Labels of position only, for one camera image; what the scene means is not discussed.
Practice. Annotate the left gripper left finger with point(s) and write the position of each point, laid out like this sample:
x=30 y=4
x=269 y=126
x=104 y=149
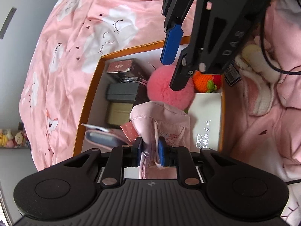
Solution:
x=118 y=159

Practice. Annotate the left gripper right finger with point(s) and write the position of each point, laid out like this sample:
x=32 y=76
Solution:
x=180 y=158

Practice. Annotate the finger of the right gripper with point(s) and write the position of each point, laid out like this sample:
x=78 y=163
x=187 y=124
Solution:
x=181 y=75
x=175 y=12

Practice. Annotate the pink card wallet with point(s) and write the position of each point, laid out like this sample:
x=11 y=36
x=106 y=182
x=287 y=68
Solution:
x=107 y=140

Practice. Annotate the orange crochet fruit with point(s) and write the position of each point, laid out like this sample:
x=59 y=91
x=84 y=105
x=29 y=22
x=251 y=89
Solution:
x=204 y=83

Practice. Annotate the pink fluffy pompom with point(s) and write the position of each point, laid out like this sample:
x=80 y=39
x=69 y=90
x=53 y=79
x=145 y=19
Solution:
x=158 y=89

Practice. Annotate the small gold box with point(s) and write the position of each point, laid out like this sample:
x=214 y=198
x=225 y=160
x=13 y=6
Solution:
x=118 y=113

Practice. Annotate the pink fabric pouch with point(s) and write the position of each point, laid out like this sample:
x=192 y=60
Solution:
x=151 y=120

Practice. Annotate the white long glasses case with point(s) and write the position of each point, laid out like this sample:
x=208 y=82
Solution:
x=205 y=118

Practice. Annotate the illustrated card box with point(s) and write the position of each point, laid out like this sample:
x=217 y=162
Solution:
x=129 y=67

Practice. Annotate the white cream tube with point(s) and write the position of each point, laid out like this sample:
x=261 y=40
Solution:
x=95 y=127

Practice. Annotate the round metal tin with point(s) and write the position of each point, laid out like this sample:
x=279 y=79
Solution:
x=132 y=79

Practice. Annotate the orange cardboard box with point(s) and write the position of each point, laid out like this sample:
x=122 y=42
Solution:
x=95 y=105

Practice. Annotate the white crochet bunny doll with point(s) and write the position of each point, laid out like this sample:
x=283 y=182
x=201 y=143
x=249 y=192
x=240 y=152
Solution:
x=254 y=93

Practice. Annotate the pink cloud duvet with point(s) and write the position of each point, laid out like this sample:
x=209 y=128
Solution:
x=78 y=33

